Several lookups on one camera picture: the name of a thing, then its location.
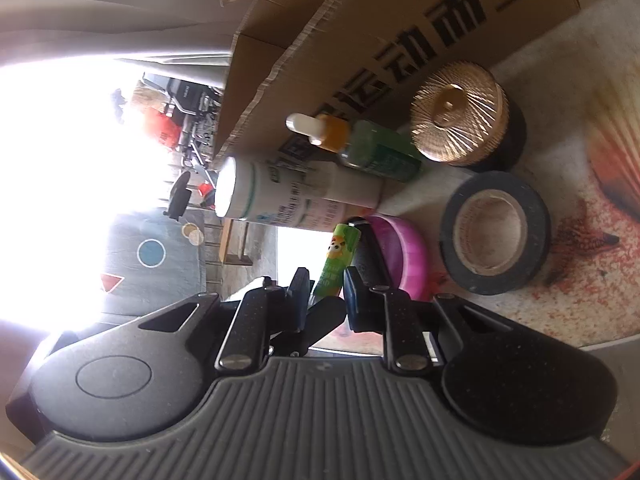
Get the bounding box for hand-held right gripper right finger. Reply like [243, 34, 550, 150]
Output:
[342, 265, 516, 376]

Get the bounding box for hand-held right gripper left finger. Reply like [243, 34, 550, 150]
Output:
[137, 266, 313, 373]

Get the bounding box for green lip balm tube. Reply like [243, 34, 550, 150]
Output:
[311, 222, 362, 301]

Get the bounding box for purple scalloped lid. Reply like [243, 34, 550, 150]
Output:
[365, 214, 430, 303]

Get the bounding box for white plastic bottle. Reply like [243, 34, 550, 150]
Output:
[214, 156, 385, 223]

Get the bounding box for green dropper bottle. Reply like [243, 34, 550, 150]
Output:
[285, 112, 423, 183]

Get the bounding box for black tape roll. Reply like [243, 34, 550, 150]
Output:
[440, 170, 552, 295]

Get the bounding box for gold ribbed lid jar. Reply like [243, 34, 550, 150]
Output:
[409, 59, 527, 168]

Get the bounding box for large brown cardboard box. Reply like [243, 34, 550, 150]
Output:
[212, 0, 583, 163]

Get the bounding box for wooden stool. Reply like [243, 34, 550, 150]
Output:
[217, 220, 253, 266]

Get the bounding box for grey mat with shapes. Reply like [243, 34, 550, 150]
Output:
[100, 210, 208, 321]

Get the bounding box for black round seat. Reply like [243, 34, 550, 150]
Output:
[162, 170, 193, 221]

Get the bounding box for orange-red plastic bag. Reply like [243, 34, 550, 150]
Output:
[147, 107, 183, 151]

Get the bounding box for wheelchair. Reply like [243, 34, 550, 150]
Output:
[135, 75, 226, 171]

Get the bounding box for beige curtain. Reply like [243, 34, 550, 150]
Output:
[0, 0, 241, 68]

